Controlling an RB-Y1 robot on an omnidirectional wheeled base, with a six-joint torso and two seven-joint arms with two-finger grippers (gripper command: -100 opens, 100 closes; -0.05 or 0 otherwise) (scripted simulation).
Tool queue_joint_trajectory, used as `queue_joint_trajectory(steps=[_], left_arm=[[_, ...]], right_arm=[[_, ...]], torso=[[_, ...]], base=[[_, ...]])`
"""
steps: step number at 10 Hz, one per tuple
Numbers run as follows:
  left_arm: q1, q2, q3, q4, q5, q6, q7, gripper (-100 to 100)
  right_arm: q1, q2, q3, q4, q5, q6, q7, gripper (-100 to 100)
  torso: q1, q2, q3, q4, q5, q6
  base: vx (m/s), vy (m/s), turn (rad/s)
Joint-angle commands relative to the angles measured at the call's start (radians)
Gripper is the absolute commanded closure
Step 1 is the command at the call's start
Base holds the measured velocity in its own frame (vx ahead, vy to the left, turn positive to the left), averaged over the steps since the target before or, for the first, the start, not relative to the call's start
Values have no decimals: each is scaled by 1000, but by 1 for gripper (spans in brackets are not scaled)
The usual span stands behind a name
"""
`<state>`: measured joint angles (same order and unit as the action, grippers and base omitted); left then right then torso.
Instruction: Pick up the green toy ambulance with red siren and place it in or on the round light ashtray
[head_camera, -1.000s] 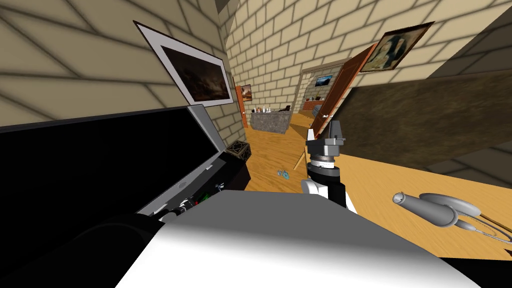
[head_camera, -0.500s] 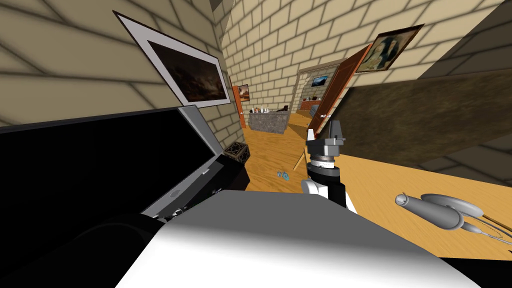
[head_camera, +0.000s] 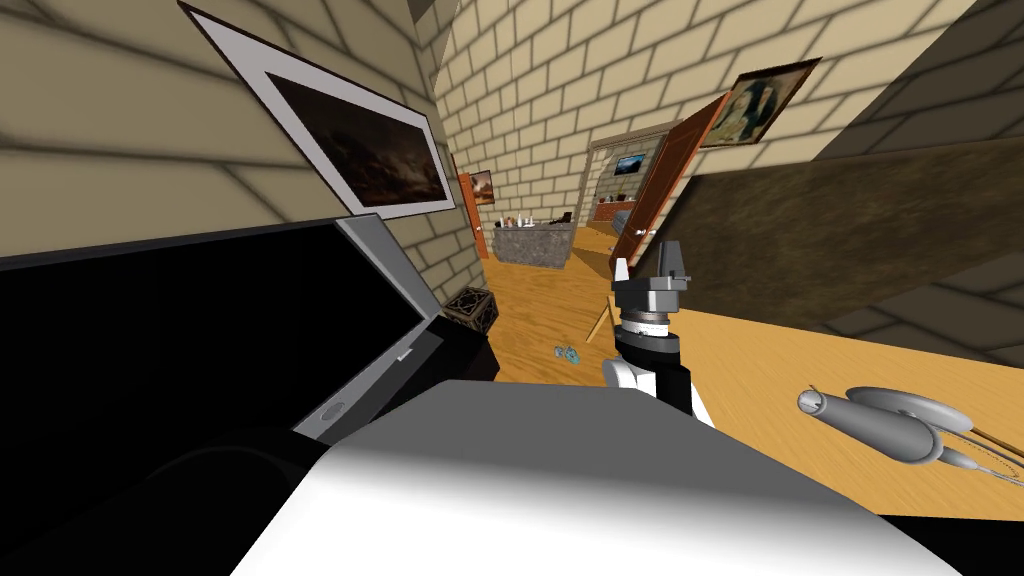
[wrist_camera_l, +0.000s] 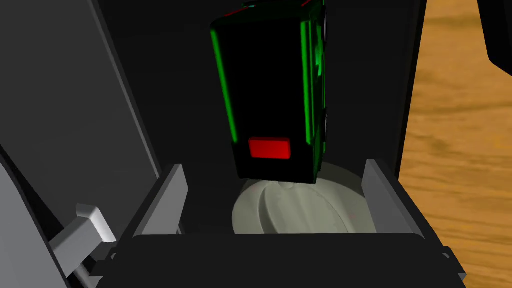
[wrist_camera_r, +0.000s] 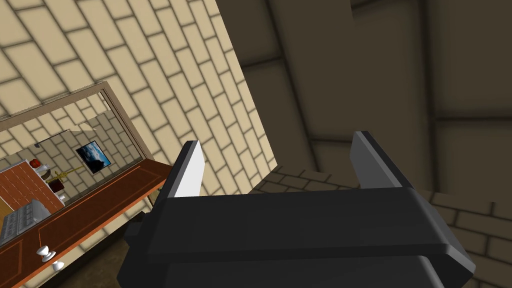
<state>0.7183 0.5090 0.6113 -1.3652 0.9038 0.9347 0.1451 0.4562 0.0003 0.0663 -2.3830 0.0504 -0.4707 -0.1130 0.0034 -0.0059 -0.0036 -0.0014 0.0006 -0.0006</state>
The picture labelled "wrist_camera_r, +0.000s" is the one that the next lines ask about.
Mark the grey boxy appliance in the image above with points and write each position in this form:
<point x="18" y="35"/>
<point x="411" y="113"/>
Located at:
<point x="20" y="220"/>

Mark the white round door knob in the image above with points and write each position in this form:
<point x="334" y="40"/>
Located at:
<point x="45" y="252"/>
<point x="58" y="265"/>

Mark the blue framed wall picture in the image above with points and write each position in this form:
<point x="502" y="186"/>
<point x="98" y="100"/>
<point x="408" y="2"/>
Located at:
<point x="93" y="156"/>

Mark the brown wooden door leaf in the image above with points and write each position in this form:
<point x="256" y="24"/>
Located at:
<point x="100" y="200"/>

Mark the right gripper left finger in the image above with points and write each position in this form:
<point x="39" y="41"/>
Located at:
<point x="188" y="176"/>

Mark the reddish brown wooden cabinet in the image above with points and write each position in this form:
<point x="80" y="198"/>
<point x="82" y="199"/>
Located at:
<point x="20" y="184"/>

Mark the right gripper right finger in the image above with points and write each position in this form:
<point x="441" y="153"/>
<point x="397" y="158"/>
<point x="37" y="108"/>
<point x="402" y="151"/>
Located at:
<point x="376" y="168"/>

